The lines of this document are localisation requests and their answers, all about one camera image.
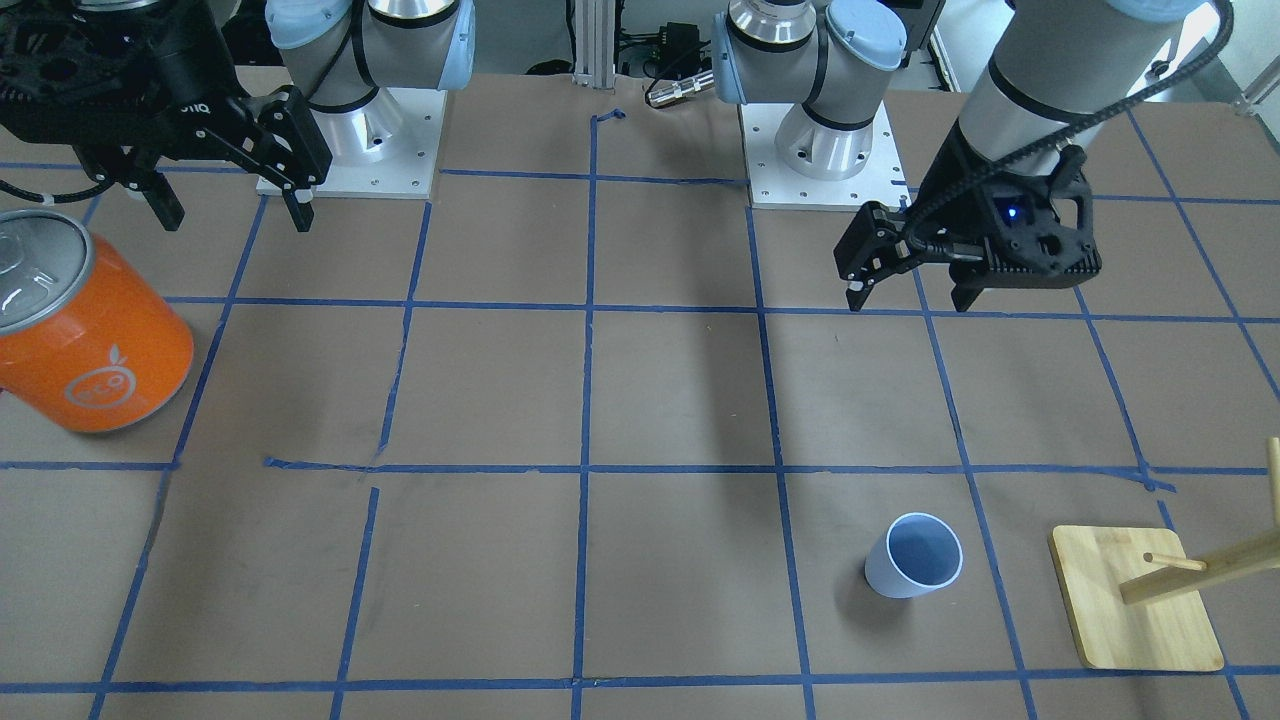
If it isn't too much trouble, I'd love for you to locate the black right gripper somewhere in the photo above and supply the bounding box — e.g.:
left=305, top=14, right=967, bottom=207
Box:
left=3, top=1, right=332, bottom=233

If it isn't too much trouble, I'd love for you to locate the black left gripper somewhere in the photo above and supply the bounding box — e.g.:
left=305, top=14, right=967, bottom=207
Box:
left=835, top=124, right=1102, bottom=313

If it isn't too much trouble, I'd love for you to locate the white plastic cup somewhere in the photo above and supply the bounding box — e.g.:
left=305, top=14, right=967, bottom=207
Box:
left=864, top=512, right=965, bottom=600

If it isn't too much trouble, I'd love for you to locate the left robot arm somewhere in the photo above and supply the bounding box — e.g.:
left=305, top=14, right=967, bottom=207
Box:
left=710, top=1, right=1235, bottom=311

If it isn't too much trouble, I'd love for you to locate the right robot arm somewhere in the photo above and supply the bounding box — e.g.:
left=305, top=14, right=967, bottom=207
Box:
left=3, top=1, right=475, bottom=232

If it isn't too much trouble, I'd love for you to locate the wooden cup rack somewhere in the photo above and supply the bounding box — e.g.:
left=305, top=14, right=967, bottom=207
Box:
left=1041, top=436, right=1277, bottom=674

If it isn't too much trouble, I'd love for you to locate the orange can with silver lid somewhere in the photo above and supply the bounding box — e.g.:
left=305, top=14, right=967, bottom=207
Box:
left=1, top=209, right=195, bottom=433

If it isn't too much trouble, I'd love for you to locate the silver metal connector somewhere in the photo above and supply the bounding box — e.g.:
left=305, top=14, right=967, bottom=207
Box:
left=645, top=70, right=716, bottom=109

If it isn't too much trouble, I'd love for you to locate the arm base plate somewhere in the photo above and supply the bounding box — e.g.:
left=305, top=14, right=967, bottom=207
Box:
left=300, top=88, right=451, bottom=200
left=739, top=102, right=911, bottom=211

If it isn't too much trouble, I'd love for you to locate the aluminium frame post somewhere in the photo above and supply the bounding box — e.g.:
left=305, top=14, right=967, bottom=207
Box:
left=570, top=0, right=618, bottom=92

